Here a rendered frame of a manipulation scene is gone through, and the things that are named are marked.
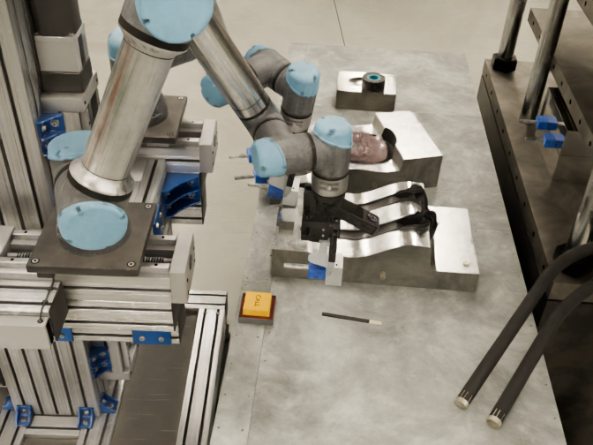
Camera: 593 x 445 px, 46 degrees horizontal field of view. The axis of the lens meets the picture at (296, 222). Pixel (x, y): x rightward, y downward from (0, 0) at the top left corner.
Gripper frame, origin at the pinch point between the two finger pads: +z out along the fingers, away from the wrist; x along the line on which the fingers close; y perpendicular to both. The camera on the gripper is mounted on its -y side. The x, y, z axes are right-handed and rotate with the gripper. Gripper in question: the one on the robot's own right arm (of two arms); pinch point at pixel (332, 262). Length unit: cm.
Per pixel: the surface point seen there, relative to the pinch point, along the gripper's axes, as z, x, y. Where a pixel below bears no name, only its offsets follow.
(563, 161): 9, -64, -67
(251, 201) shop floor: 95, -146, 37
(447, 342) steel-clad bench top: 15.0, 7.0, -27.4
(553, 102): 0, -82, -66
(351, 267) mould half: 9.9, -10.1, -5.0
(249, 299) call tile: 11.4, 2.3, 18.3
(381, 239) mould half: 4.2, -14.4, -11.6
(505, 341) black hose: 8.3, 11.6, -38.1
